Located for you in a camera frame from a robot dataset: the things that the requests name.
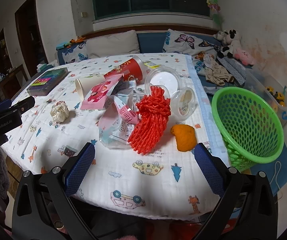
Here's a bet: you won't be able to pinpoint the white paper ball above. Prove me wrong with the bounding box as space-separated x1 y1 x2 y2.
50 101 69 123

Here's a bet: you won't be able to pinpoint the white paper cup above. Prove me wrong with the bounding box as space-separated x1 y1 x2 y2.
75 74 105 101

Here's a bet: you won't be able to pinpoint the pink snack wrapper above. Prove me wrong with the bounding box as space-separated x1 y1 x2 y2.
80 74 124 110

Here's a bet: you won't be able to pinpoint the clear plastic packaging bag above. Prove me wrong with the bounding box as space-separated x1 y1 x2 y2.
99 89 144 150

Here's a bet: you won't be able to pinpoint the red foam fruit net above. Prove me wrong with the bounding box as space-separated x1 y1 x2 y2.
128 86 171 155

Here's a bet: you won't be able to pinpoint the red paper cup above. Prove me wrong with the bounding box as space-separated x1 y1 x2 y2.
104 56 148 83

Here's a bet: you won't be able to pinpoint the large clear plastic tub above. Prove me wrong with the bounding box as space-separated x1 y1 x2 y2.
144 67 182 98

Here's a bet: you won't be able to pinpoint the dark colourful box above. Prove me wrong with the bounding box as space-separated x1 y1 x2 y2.
27 67 69 96

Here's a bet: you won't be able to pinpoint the green plastic mesh basket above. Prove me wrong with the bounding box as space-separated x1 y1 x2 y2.
211 87 284 172

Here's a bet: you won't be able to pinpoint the clear plastic toy bin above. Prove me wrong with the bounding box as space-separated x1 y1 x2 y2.
244 69 287 126

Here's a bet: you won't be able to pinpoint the printed white table cloth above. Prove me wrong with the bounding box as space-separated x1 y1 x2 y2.
1 55 219 220

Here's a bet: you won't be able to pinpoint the beige crumpled clothes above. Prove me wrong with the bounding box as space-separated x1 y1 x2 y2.
204 54 234 86

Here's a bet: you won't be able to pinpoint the grey beige pillow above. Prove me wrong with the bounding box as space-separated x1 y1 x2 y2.
86 30 140 59

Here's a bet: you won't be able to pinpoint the pink plush toy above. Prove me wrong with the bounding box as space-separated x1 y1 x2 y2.
233 48 256 66

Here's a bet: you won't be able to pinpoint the black white cow plush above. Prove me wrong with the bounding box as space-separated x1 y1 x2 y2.
213 29 241 59

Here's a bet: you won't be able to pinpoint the butterfly print pillow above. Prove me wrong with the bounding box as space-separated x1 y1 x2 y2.
163 29 219 76

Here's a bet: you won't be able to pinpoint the white cable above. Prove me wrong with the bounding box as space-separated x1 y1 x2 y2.
268 160 284 203

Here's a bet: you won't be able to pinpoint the paper flower wall decoration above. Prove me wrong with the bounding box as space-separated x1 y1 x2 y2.
206 0 223 29

